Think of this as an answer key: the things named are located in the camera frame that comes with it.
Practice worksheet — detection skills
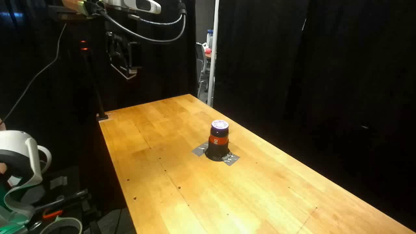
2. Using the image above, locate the grey tape roll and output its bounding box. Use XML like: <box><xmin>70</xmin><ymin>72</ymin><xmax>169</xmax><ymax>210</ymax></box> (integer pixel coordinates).
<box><xmin>39</xmin><ymin>218</ymin><xmax>83</xmax><ymax>234</ymax></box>

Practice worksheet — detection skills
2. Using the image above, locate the black cart with tools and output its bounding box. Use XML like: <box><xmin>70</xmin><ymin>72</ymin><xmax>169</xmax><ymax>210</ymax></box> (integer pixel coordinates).
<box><xmin>0</xmin><ymin>176</ymin><xmax>91</xmax><ymax>234</ymax></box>

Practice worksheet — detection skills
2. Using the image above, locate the dark bottle with white cap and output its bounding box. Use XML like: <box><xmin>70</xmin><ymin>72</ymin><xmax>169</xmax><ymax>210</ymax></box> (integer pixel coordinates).
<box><xmin>205</xmin><ymin>120</ymin><xmax>230</xmax><ymax>162</ymax></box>

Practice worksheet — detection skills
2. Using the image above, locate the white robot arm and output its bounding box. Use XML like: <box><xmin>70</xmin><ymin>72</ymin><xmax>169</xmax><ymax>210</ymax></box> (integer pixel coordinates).
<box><xmin>0</xmin><ymin>131</ymin><xmax>52</xmax><ymax>218</ymax></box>

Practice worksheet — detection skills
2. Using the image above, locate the red elastic band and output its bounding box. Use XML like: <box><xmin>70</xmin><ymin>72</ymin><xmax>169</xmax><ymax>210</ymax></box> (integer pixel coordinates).
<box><xmin>208</xmin><ymin>136</ymin><xmax>229</xmax><ymax>146</ymax></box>

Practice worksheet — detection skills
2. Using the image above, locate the black camera tripod stand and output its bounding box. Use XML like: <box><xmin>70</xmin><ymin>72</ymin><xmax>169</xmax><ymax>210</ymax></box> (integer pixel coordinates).
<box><xmin>79</xmin><ymin>40</ymin><xmax>108</xmax><ymax>121</ymax></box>

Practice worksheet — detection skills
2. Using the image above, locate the grey tape patch under bottle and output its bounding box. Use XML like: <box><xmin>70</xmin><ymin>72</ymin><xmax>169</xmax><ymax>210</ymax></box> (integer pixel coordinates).
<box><xmin>192</xmin><ymin>142</ymin><xmax>239</xmax><ymax>167</ymax></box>

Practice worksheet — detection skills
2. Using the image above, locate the white vertical pole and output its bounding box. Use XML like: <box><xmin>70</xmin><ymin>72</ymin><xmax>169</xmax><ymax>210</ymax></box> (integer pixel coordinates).
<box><xmin>208</xmin><ymin>0</ymin><xmax>221</xmax><ymax>107</ymax></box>

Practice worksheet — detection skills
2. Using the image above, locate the grey cable loop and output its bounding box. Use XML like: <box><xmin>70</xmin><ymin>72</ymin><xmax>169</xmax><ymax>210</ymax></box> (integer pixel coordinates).
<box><xmin>88</xmin><ymin>2</ymin><xmax>188</xmax><ymax>45</ymax></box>

